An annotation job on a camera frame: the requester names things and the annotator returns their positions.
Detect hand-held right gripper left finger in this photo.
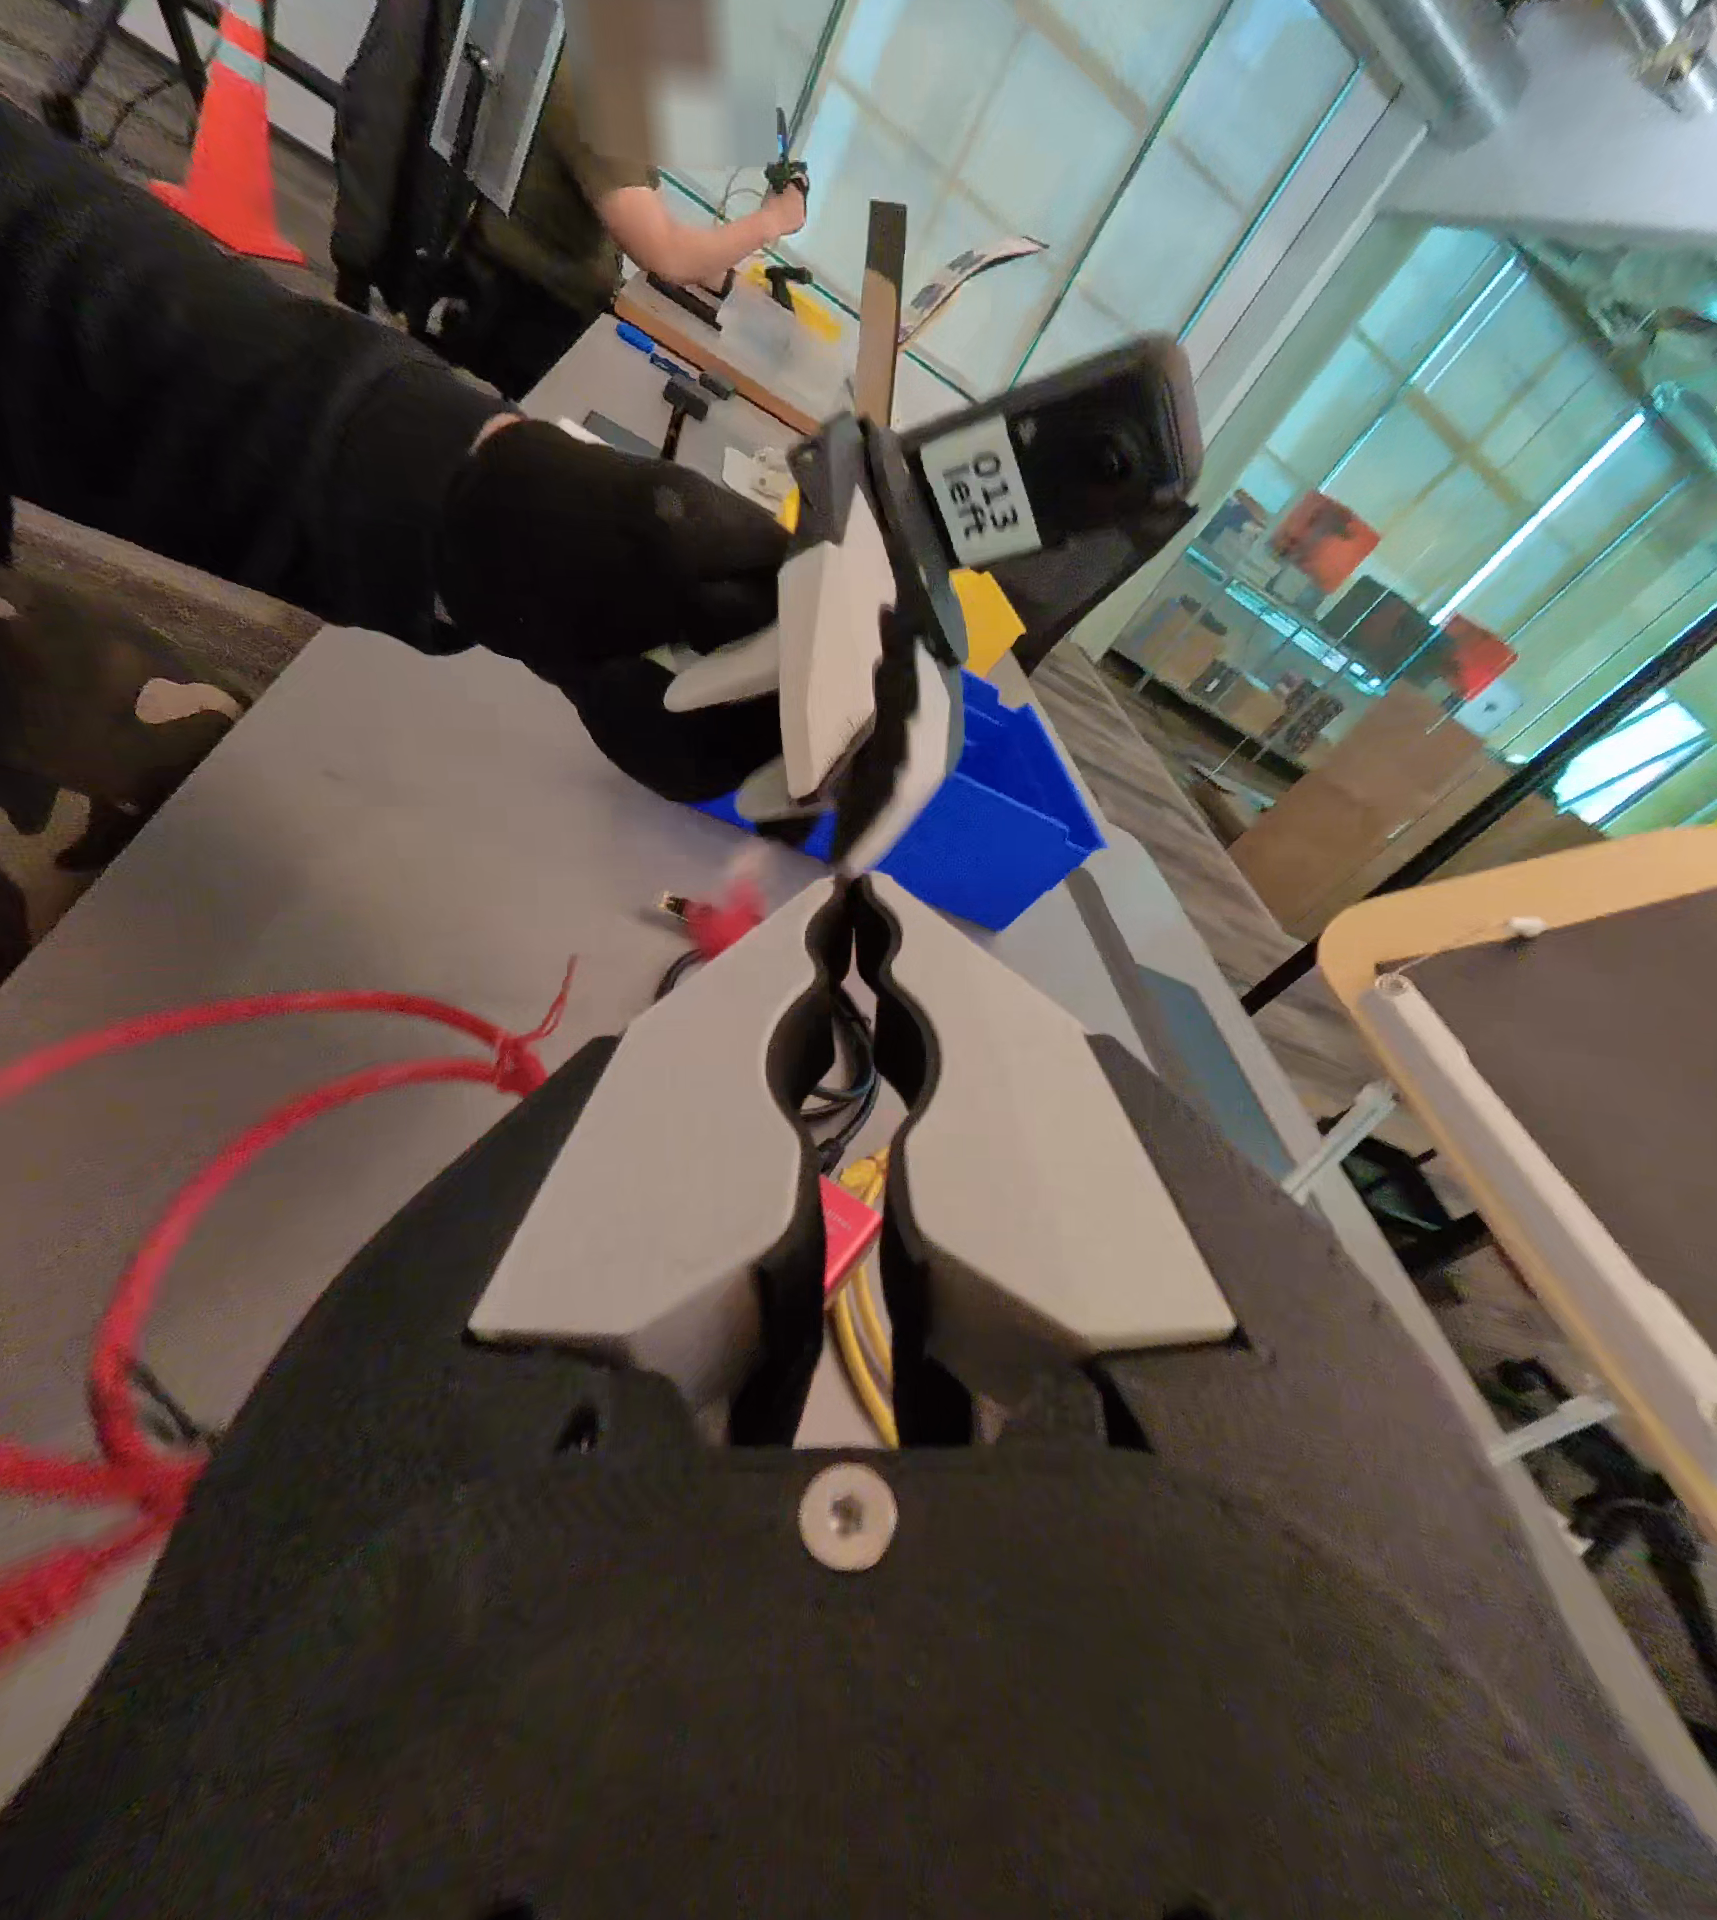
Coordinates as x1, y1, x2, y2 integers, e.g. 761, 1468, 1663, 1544
468, 877, 864, 1418

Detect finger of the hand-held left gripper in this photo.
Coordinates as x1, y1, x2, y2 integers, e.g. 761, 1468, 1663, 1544
776, 522, 901, 800
834, 641, 969, 880

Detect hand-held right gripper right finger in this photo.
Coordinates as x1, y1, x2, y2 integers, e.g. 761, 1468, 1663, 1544
854, 877, 1239, 1406

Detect blue plastic bin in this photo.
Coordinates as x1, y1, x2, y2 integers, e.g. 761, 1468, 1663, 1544
690, 668, 1109, 933

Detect black cable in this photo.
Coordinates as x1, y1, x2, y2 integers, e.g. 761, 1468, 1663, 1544
795, 997, 889, 1156

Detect red metal adapter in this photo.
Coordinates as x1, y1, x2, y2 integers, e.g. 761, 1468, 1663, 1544
817, 1173, 889, 1294

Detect yellow ethernet cable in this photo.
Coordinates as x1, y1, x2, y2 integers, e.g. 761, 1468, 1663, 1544
824, 1145, 907, 1448

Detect person's left forearm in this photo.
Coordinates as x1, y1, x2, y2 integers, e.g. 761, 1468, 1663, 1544
0, 31, 499, 662

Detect printed paper strip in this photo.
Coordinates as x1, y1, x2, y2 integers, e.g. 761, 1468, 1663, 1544
909, 231, 1053, 319

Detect slanted panel stand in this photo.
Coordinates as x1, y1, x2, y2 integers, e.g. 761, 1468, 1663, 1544
854, 199, 907, 431

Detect wooden task board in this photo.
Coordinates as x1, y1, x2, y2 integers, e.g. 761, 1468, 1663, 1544
616, 269, 860, 439

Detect metal shelf with boxes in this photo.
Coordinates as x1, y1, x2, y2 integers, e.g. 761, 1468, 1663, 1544
1113, 479, 1536, 783

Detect cardboard box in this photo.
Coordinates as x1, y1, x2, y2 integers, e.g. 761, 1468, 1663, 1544
1224, 683, 1611, 939

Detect white board stand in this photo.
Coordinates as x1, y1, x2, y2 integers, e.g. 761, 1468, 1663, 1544
1360, 968, 1717, 1508

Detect wood-edged black board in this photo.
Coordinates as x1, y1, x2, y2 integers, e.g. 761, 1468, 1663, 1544
1316, 830, 1717, 1654

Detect person's camouflage trousers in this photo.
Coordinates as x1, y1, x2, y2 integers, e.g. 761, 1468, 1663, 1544
0, 531, 329, 1088

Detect orange traffic cone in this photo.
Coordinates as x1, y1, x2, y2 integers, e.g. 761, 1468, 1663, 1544
147, 0, 309, 269

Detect silver ventilation duct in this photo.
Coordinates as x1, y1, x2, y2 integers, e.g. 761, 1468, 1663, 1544
1316, 0, 1536, 150

